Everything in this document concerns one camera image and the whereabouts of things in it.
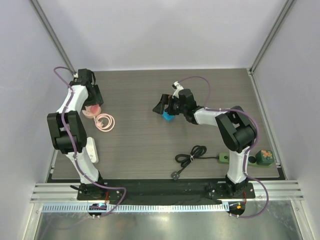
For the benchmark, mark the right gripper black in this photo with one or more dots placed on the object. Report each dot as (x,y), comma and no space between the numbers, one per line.
(168,106)

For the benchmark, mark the green power strip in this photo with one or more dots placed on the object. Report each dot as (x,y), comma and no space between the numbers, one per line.
(224,158)

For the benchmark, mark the blue plug adapter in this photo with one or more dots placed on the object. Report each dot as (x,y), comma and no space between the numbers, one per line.
(167,116)

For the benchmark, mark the aluminium frame rail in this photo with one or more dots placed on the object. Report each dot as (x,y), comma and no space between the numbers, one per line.
(62,192)

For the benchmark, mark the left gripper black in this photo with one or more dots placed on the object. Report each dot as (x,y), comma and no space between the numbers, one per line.
(97,99)

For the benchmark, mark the green patterned cube adapter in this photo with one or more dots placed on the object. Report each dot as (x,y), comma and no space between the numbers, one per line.
(264,158)

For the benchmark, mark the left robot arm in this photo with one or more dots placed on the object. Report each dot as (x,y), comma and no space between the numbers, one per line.
(68,134)

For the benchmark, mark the white triangular power socket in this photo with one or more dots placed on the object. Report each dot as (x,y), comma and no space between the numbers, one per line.
(92,150)

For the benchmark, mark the white slotted cable duct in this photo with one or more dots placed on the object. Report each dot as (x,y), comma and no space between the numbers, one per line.
(102,208)

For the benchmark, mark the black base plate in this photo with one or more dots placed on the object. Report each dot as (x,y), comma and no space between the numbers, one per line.
(164,191)

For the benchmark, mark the pink red plug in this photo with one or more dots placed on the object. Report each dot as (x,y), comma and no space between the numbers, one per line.
(95,109)

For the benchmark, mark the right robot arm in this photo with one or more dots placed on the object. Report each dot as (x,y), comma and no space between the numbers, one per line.
(236,129)

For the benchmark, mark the pink round power socket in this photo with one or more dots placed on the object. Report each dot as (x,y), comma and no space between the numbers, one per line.
(86,112)

